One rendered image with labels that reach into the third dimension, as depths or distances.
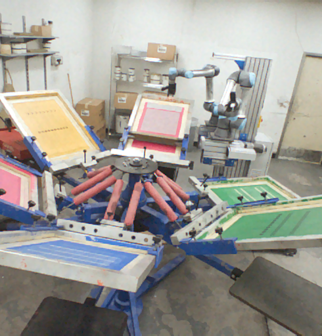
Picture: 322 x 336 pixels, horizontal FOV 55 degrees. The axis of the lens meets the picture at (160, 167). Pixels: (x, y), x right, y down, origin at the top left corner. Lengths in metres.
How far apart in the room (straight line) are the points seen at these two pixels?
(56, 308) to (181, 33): 5.60
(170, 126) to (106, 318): 1.97
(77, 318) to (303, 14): 6.07
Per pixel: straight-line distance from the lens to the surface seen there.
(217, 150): 3.18
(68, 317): 1.56
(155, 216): 2.09
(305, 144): 7.06
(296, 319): 1.77
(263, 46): 6.49
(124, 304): 2.74
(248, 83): 3.02
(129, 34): 6.62
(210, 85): 3.62
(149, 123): 3.04
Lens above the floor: 2.13
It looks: 23 degrees down
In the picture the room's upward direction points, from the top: 7 degrees clockwise
